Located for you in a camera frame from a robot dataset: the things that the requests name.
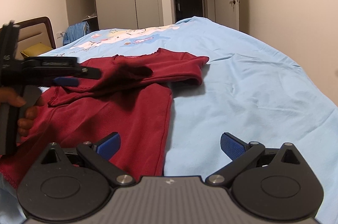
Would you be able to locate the dark red long-sleeve sweater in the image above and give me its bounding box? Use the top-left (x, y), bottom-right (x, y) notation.
top-left (1, 49), bottom-right (208, 187)

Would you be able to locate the blue clothes pile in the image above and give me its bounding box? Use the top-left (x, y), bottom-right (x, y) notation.
top-left (63, 22), bottom-right (90, 46)

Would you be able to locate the person's left hand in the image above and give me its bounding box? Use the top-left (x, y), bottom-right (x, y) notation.
top-left (1, 87), bottom-right (45, 137)

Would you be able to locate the olive yellow pillow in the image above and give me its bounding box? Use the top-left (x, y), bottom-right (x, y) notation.
top-left (20, 43), bottom-right (53, 58)

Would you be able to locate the brown beige bed headboard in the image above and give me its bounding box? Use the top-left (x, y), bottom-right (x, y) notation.
top-left (15, 16), bottom-right (56, 60)

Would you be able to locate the light blue cartoon duvet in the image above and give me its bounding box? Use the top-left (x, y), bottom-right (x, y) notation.
top-left (1, 17), bottom-right (337, 223)

